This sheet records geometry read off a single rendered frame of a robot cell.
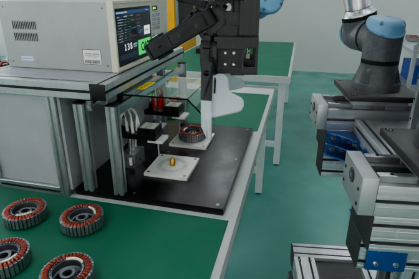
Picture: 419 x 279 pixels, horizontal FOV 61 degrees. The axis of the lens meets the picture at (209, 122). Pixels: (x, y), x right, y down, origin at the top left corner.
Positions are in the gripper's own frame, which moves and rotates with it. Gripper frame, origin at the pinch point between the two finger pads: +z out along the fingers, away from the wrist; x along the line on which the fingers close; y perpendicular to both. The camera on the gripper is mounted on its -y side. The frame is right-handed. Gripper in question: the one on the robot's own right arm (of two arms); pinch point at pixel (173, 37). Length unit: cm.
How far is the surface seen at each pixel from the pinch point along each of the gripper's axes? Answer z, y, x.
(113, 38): 3.5, -7.3, -28.9
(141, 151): 31.1, 22.0, -19.4
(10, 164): 55, -4, -41
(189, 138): 23.5, 31.5, -1.1
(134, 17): -0.3, -10.5, -15.3
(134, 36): 3.8, -6.4, -16.3
